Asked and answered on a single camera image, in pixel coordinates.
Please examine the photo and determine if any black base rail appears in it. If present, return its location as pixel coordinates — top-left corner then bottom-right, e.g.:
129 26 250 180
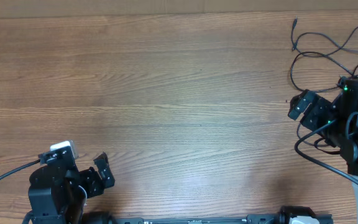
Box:
82 205 334 224

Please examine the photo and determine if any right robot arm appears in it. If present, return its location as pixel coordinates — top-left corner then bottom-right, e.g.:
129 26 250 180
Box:
288 76 358 222

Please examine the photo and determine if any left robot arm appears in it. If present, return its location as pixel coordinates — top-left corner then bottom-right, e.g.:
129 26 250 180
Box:
22 149 116 224

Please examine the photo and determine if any black USB cable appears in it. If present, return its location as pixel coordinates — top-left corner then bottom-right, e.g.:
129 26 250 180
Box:
296 123 329 147
290 17 358 58
290 51 358 93

